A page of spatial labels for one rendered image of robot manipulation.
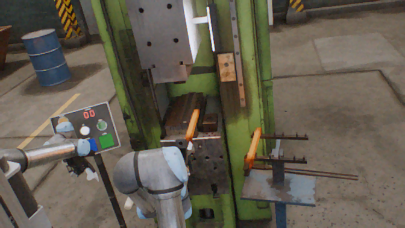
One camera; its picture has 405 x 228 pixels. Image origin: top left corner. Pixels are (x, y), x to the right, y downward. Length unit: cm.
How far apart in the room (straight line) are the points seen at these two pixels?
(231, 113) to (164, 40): 65
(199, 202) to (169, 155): 135
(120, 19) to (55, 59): 451
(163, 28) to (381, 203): 206
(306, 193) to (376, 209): 103
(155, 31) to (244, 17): 49
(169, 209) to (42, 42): 552
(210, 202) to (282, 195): 59
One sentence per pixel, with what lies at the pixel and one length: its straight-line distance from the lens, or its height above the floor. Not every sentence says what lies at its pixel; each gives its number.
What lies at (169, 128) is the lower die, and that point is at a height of 97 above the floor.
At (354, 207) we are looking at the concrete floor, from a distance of 289.
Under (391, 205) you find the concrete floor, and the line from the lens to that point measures 297.
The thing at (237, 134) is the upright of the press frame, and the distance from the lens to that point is 223.
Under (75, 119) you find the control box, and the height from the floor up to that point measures 116.
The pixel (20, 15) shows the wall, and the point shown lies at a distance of 985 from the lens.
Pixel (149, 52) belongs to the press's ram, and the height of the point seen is 146.
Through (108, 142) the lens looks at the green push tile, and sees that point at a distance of 206.
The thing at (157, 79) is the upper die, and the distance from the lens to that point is 195.
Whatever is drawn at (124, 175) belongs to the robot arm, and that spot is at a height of 138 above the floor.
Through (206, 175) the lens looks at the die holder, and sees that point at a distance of 219.
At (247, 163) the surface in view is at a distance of 171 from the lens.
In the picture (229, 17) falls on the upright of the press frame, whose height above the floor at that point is 156.
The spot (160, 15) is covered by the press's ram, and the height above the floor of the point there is 165.
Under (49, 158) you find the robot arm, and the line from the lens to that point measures 147.
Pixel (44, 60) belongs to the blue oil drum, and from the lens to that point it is 646.
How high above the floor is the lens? 200
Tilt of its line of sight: 28 degrees down
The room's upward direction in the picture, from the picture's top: 10 degrees counter-clockwise
